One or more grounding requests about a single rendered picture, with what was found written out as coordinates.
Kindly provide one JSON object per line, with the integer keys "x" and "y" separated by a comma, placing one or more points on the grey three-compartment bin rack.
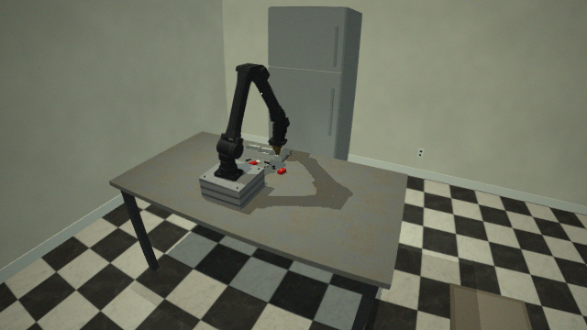
{"x": 263, "y": 153}

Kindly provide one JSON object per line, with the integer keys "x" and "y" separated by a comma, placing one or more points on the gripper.
{"x": 276, "y": 142}

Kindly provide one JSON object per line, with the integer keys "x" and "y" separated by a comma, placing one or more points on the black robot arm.
{"x": 229, "y": 150}

